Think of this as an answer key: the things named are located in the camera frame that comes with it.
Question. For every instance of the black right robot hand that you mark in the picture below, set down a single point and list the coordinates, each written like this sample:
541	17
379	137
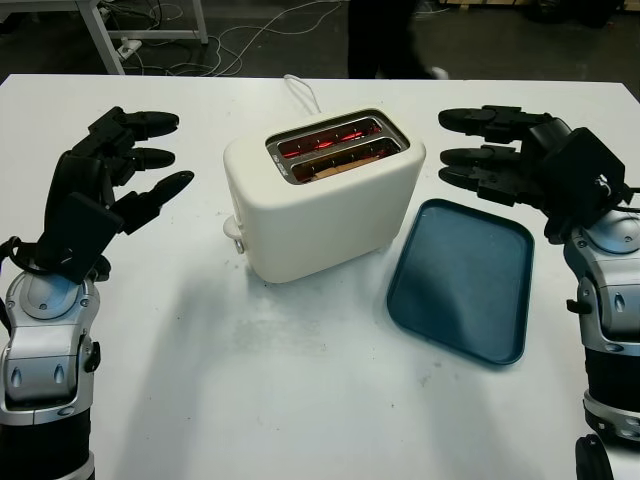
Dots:
515	170

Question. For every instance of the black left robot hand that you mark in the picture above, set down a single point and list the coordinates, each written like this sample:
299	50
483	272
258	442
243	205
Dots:
80	160

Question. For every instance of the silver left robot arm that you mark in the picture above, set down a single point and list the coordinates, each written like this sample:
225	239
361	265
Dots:
45	350

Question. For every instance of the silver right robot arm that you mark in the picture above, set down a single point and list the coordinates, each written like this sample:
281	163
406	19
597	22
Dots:
615	310

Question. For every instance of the white toaster lever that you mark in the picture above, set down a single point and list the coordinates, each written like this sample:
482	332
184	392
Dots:
231	227

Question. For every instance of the silver toaster dial knob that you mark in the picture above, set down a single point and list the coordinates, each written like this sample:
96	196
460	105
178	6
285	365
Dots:
241	245

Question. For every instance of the browned toast slice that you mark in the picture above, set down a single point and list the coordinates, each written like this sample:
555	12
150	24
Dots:
332	171

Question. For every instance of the person in dark trousers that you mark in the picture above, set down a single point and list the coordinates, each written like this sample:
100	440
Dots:
380	40

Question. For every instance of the white two-slot toaster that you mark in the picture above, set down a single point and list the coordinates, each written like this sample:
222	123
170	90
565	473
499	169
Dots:
325	220

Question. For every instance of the white power strip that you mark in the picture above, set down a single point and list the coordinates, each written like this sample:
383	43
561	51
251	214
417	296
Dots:
129	48

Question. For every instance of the dark blue rectangular tray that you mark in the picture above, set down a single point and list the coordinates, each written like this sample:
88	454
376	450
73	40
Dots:
460	280

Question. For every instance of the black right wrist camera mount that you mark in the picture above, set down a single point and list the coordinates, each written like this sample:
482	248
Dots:
585	165

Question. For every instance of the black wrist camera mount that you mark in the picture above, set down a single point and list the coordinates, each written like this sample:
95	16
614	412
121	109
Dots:
585	165
80	235

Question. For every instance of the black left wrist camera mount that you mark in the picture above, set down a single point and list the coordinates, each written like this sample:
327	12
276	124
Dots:
80	235

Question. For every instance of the white metal desk frame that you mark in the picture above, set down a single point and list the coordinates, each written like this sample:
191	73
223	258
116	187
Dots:
107	50

